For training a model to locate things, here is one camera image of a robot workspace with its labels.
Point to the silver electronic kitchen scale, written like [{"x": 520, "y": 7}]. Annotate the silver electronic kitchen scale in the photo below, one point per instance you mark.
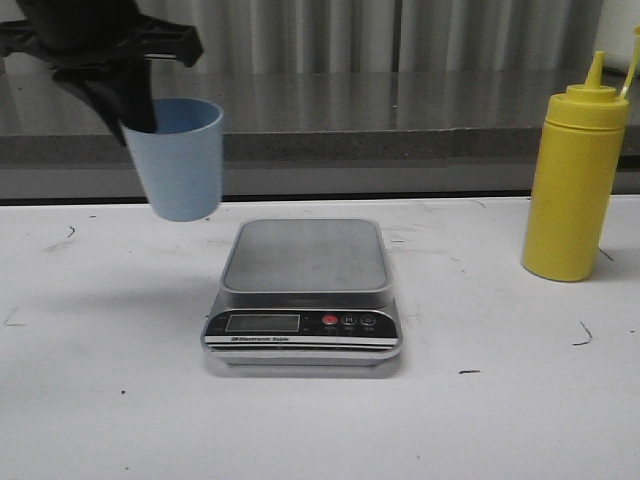
[{"x": 305, "y": 292}]

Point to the light blue plastic cup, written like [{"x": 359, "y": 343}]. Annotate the light blue plastic cup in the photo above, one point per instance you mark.
[{"x": 180, "y": 165}]

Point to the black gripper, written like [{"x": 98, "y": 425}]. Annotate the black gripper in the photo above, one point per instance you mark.
[{"x": 78, "y": 33}]

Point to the yellow squeeze bottle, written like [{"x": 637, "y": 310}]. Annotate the yellow squeeze bottle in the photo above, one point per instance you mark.
[{"x": 578, "y": 154}]

